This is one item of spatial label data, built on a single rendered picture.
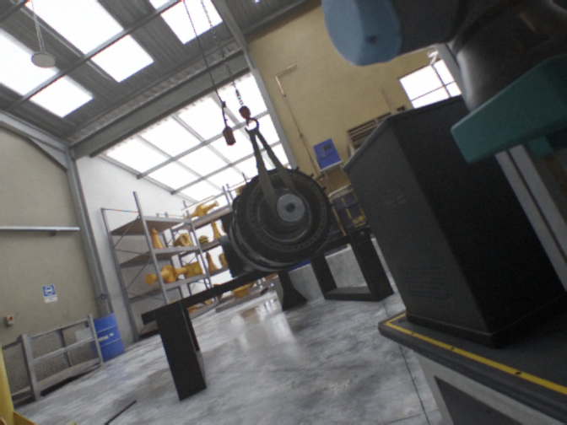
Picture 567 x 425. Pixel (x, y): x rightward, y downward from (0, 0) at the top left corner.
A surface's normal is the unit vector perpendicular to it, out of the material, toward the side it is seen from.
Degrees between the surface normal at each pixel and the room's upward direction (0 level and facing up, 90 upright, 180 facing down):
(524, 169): 90
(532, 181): 90
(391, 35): 157
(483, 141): 90
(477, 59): 72
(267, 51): 90
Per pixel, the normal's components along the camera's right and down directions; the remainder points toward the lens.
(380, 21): 0.24, 0.54
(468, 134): -0.93, 0.33
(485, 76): -0.98, 0.01
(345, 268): -0.25, -0.11
